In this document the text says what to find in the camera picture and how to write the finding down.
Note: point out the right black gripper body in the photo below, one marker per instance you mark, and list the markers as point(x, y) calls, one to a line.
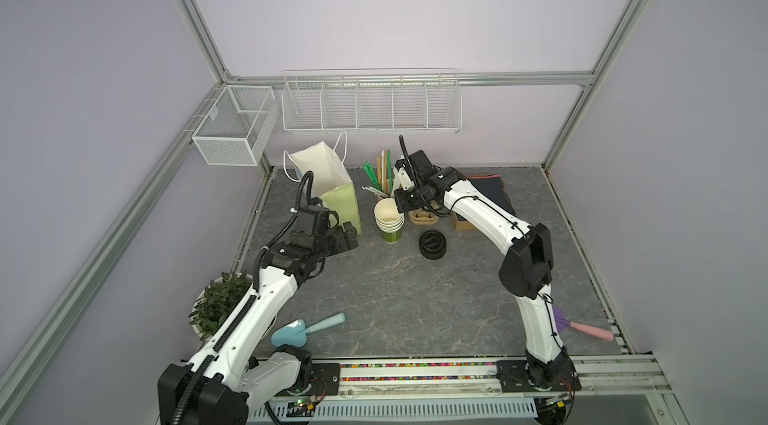
point(409, 199)

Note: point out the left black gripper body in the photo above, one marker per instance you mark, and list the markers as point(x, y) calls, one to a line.
point(334, 242)

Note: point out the stack of black lids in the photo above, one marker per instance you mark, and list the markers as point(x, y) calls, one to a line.
point(432, 244)

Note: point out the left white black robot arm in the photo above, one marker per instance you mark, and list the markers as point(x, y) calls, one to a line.
point(222, 383)

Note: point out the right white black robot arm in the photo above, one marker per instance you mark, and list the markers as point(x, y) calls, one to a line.
point(526, 269)

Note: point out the brown pulp cup carriers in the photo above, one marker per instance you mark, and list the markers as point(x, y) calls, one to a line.
point(422, 218)

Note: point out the green wrapped straw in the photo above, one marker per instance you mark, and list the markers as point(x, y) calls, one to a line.
point(372, 175)
point(389, 173)

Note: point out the brown wrapped straw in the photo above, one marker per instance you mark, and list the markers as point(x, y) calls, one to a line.
point(380, 171)

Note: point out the white green paper bag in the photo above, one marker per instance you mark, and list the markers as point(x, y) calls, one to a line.
point(332, 183)

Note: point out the stack of paper cups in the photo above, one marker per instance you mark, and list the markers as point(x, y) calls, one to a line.
point(389, 220)

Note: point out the cardboard box of napkins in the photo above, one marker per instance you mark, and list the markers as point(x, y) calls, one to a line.
point(492, 187)

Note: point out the teal plastic scoop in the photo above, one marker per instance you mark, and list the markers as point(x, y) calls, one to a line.
point(295, 333)

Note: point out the potted green plant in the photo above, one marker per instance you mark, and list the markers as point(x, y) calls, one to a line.
point(216, 302)

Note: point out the purple pink spatula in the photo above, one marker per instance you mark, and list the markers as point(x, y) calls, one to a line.
point(563, 323)

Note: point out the long white wire basket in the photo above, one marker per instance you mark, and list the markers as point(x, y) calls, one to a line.
point(405, 100)

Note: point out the small white wire basket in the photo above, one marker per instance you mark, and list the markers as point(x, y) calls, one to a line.
point(237, 126)

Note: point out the white ribbed cable duct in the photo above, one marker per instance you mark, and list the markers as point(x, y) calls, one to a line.
point(407, 411)

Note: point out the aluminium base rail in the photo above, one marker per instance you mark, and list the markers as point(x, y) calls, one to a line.
point(489, 377)

